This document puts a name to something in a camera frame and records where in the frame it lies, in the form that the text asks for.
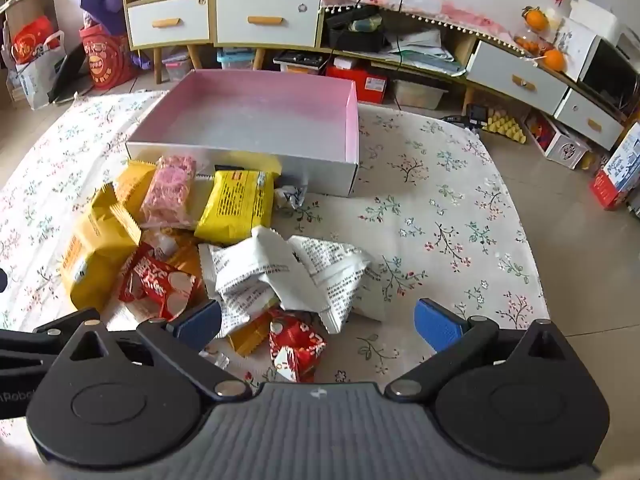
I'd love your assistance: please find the glass jar of oranges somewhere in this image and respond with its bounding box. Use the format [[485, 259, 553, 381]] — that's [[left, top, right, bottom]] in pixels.
[[514, 29, 545, 57]]

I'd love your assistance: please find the small clear plastic bin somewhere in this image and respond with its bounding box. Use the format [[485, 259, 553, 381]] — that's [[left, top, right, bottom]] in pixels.
[[161, 57, 194, 84]]

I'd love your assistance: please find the pink cardboard box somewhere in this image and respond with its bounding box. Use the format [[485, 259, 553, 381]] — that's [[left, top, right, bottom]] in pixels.
[[125, 70, 360, 197]]

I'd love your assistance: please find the yellow egg tray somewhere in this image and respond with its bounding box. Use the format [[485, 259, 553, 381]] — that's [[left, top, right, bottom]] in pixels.
[[481, 105, 528, 146]]

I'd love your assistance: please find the red gift bag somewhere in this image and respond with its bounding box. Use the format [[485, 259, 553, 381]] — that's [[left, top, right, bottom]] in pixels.
[[79, 24, 137, 92]]

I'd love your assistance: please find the large orange-yellow snack packet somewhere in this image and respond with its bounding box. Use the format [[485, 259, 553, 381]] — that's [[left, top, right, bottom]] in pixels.
[[59, 182, 144, 312]]

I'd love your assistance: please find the white red toy box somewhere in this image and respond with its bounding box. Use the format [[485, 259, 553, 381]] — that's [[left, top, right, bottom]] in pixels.
[[531, 114, 592, 170]]

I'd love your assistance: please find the white red shopping bag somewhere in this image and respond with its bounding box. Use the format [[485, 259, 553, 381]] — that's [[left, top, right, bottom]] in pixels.
[[6, 16, 67, 112]]

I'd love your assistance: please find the pink puffed rice packet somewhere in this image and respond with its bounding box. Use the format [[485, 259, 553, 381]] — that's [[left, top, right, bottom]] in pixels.
[[141, 155, 198, 231]]

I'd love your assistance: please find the small white candy wrapper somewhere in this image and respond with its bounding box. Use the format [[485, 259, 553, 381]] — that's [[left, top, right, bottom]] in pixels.
[[274, 185, 307, 210]]

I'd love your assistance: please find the blue white carton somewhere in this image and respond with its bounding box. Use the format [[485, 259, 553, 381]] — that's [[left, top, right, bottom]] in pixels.
[[589, 121, 640, 212]]

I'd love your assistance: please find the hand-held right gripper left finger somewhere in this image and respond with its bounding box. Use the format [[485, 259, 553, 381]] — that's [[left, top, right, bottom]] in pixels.
[[60, 301, 251, 402]]

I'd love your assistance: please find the yellow black-text snack packet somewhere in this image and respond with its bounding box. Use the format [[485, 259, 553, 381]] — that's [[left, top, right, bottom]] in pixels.
[[194, 170, 282, 246]]

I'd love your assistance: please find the white foam box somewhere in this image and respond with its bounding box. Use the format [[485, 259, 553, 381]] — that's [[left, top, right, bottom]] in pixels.
[[569, 0, 622, 42]]

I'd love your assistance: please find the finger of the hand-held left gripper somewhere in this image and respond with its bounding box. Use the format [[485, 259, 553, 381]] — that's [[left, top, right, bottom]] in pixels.
[[0, 309, 101, 376]]

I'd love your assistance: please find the blue lid plastic bin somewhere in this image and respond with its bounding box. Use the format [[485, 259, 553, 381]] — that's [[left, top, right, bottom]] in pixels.
[[216, 47, 257, 74]]

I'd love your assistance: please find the white microwave oven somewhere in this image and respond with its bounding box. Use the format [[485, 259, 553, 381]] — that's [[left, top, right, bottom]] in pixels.
[[575, 34, 640, 107]]

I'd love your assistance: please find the red snack packet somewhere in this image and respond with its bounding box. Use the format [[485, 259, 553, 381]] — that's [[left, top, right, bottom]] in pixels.
[[118, 242, 198, 322], [269, 309, 328, 383]]

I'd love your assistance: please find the black storage box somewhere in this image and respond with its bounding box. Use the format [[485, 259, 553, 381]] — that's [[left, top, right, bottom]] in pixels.
[[326, 6, 390, 54]]

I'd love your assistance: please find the black camera on tripod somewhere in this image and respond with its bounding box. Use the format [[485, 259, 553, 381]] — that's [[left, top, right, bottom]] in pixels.
[[452, 103, 489, 130]]

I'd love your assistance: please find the clear storage bin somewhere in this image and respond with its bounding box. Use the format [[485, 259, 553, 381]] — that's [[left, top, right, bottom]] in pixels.
[[391, 79, 449, 111]]

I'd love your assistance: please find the loose paper pile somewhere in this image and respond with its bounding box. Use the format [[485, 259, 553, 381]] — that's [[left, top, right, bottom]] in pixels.
[[389, 27, 465, 77]]

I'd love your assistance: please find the black flat panel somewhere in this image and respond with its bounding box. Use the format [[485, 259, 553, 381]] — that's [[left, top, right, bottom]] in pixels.
[[46, 44, 90, 105]]

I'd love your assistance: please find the floral tablecloth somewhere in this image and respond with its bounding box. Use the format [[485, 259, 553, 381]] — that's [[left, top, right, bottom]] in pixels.
[[0, 89, 552, 441]]

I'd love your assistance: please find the gold bar snack packet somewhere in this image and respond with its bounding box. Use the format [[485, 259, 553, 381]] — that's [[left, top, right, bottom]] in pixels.
[[227, 310, 275, 357]]

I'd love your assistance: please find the bin with black lid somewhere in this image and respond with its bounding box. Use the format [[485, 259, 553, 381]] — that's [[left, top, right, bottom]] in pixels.
[[273, 49, 329, 77]]

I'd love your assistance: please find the white drawer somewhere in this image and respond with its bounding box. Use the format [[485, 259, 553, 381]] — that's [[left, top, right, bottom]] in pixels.
[[554, 88, 625, 152], [214, 0, 322, 49], [126, 0, 211, 51], [466, 40, 569, 116]]

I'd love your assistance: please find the red cardboard box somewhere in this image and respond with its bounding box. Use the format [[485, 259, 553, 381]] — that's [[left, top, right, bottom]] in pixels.
[[361, 74, 389, 107]]

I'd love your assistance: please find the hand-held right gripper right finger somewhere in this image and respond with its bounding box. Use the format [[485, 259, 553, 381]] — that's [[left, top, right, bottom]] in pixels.
[[385, 298, 581, 402]]

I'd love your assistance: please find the wooden low cabinet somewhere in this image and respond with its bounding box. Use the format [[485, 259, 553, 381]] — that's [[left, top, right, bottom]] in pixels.
[[320, 2, 628, 153]]

